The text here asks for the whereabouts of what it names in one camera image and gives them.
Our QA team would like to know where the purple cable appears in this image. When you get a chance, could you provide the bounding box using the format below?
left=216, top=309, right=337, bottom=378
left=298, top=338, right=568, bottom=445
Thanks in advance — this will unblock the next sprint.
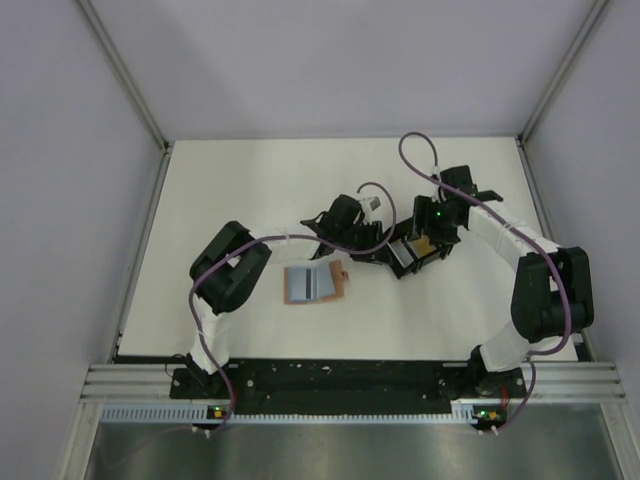
left=397, top=131, right=573, bottom=434
left=187, top=181, right=399, bottom=437

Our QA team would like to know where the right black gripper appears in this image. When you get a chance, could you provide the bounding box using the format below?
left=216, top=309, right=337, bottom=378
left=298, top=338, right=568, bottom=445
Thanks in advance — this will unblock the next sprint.
left=408, top=195, right=460, bottom=245

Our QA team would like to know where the brown leather card holder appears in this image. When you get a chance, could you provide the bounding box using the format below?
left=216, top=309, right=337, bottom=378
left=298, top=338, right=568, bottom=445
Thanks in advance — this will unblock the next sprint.
left=283, top=260, right=349, bottom=305

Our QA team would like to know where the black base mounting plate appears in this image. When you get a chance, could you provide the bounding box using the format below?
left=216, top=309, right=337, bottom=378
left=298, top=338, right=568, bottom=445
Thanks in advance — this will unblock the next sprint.
left=170, top=358, right=525, bottom=415

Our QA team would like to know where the shiny metal sheet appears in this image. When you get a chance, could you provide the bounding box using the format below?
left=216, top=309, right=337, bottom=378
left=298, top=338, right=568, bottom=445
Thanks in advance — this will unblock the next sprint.
left=86, top=405, right=623, bottom=479

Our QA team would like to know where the left aluminium frame post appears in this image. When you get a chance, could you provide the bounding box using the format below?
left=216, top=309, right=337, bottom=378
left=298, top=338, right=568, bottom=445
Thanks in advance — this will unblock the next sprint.
left=74, top=0, right=174, bottom=151

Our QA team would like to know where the gold credit card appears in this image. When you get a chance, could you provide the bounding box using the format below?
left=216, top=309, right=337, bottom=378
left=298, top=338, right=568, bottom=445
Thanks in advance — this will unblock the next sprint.
left=412, top=236, right=436, bottom=257

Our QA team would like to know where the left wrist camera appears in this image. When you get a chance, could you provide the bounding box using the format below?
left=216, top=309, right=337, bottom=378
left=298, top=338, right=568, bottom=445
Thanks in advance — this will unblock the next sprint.
left=359, top=196, right=381, bottom=212

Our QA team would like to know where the aluminium frame post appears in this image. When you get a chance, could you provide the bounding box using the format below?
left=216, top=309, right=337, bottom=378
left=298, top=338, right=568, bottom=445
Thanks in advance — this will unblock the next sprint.
left=518, top=0, right=614, bottom=145
left=74, top=0, right=174, bottom=151

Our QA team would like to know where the grey slotted cable duct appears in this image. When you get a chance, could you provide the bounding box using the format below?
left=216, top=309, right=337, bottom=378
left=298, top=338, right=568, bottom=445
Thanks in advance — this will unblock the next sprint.
left=101, top=404, right=480, bottom=425

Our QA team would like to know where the black plastic card box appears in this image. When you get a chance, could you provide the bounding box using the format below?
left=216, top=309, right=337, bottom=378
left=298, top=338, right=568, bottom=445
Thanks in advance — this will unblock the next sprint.
left=383, top=219, right=453, bottom=280

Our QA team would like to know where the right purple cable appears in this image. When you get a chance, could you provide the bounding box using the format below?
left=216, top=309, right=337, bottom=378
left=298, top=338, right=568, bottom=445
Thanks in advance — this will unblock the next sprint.
left=397, top=131, right=573, bottom=434

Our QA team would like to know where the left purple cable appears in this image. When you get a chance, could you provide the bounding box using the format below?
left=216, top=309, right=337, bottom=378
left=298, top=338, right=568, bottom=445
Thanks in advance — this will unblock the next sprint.
left=187, top=181, right=399, bottom=437

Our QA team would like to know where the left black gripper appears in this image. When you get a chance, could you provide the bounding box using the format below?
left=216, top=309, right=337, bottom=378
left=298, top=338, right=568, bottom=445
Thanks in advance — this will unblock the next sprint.
left=336, top=218, right=391, bottom=264

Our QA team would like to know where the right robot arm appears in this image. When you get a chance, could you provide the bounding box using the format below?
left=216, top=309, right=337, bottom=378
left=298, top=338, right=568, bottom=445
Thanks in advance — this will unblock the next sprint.
left=409, top=166, right=594, bottom=396

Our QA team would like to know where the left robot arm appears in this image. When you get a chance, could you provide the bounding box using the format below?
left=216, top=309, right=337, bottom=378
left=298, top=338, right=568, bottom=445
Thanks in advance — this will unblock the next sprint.
left=187, top=194, right=397, bottom=397

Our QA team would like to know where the right aluminium frame post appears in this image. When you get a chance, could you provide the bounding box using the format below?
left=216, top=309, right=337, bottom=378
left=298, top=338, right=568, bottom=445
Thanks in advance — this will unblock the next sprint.
left=518, top=0, right=614, bottom=145

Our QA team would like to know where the aluminium front rail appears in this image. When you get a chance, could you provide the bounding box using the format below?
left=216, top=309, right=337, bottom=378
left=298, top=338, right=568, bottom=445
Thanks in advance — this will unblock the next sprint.
left=81, top=361, right=627, bottom=404

